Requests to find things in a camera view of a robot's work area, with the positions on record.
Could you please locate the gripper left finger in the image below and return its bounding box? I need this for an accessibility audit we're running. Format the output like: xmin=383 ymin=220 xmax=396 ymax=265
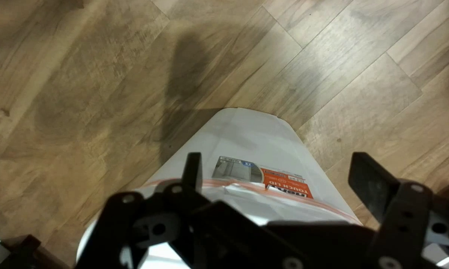
xmin=75 ymin=152 xmax=307 ymax=269

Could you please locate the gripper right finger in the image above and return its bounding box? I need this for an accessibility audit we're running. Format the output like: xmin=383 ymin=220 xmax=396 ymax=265
xmin=348 ymin=152 xmax=449 ymax=269

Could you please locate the white touch-lid trash bin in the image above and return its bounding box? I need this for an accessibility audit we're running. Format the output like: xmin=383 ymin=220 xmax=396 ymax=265
xmin=76 ymin=108 xmax=363 ymax=269

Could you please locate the dark wooden furniture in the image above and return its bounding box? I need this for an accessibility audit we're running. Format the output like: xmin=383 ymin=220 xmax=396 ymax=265
xmin=0 ymin=197 xmax=71 ymax=269

